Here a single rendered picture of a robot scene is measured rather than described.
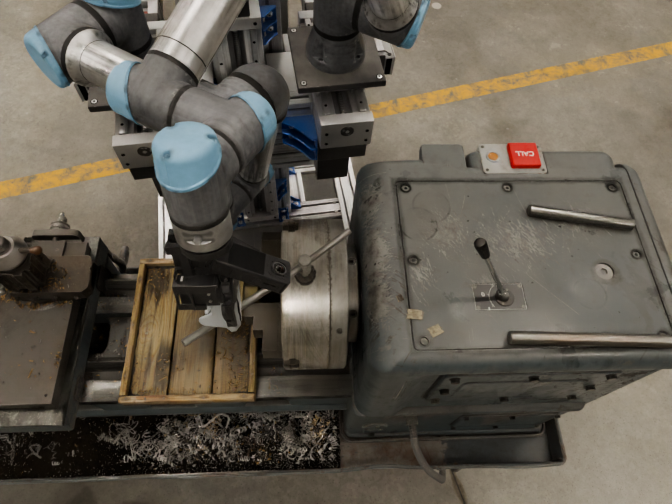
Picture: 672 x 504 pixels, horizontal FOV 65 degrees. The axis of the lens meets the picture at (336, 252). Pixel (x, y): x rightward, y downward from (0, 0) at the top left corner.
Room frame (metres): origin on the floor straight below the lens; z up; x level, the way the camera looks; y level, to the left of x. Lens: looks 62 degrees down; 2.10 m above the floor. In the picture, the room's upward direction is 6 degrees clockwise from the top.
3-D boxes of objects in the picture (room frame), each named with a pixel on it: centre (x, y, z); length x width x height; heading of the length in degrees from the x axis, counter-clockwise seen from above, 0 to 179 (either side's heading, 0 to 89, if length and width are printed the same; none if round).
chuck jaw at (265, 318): (0.34, 0.11, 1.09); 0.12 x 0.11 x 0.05; 7
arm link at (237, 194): (0.69, 0.29, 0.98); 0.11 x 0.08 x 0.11; 152
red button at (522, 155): (0.72, -0.37, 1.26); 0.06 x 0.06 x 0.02; 7
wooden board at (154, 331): (0.41, 0.32, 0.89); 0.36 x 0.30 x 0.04; 7
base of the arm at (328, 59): (1.08, 0.05, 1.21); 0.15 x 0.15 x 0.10
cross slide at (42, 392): (0.38, 0.67, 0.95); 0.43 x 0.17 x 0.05; 7
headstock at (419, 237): (0.51, -0.35, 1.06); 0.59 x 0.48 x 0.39; 97
